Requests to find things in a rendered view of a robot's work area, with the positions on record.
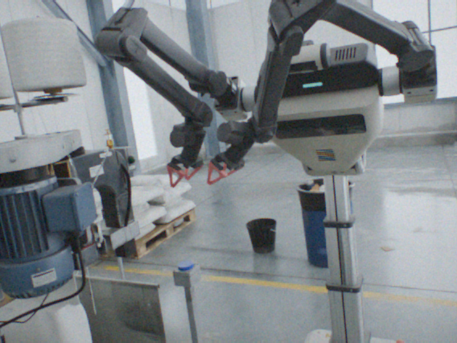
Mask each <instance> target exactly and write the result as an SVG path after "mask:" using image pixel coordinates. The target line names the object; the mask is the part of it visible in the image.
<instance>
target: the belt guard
mask: <svg viewBox="0 0 457 343"><path fill-rule="evenodd" d="M59 132H60V133H56V132H54V133H50V135H48V134H41V135H37V136H42V135H46V136H43V137H39V138H26V139H24V138H23V139H15V140H10V141H6V142H1V143H0V173H6V172H11V171H15V170H21V169H25V168H29V167H38V166H41V165H44V164H48V163H54V162H56V161H58V160H60V159H62V158H63V157H64V156H66V155H69V154H70V153H72V152H73V151H74V150H76V149H77V148H79V147H81V146H83V145H82V139H81V135H80V130H64V131H59ZM37 136H36V137H37Z"/></svg>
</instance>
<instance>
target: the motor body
mask: <svg viewBox="0 0 457 343"><path fill-rule="evenodd" d="M56 181H57V180H56V176H54V175H46V176H44V177H41V178H38V179H36V180H28V181H25V182H21V183H16V184H6V185H0V283H1V286H2V290H3V291H4V292H5V293H6V294H7V295H8V296H9V297H13V298H15V299H30V298H34V297H38V296H42V295H46V294H49V293H51V292H54V291H56V290H58V289H59V288H60V287H62V286H63V285H65V284H66V283H67V282H68V281H69V280H70V278H71V277H72V273H73V271H74V270H75V265H73V264H74V260H72V258H73V256H72V254H73V251H71V247H70V243H69V242H68V241H65V240H64V238H63V234H62V233H50V232H49V230H48V228H47V225H46V221H45V216H44V211H43V205H42V199H43V195H45V194H47V193H49V192H51V191H53V190H55V189H57V188H58V183H57V182H56Z"/></svg>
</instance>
